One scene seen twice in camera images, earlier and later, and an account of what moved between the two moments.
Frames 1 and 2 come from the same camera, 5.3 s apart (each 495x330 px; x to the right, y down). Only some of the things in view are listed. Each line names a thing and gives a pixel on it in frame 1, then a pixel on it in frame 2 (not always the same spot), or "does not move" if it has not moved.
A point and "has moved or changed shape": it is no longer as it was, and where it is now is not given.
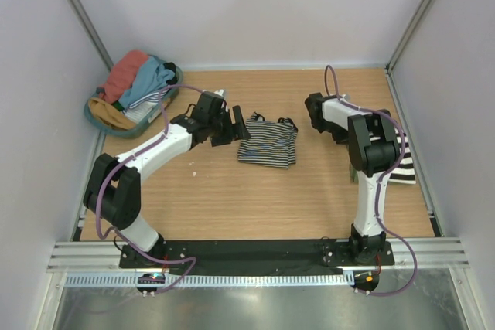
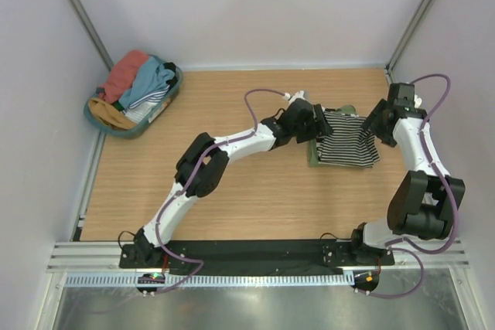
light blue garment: [153, 77] does not move
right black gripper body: [340, 134] -> [374, 123]
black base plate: [247, 253] does not move
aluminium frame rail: [105, 256] does not move
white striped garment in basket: [138, 110] does not move
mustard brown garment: [107, 113] does not move
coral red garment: [121, 76] does not move
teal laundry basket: [119, 133] does not move
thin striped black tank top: [270, 144] has moved or changed shape
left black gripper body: [222, 130] -> [309, 130]
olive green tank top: [353, 174] -> [313, 143]
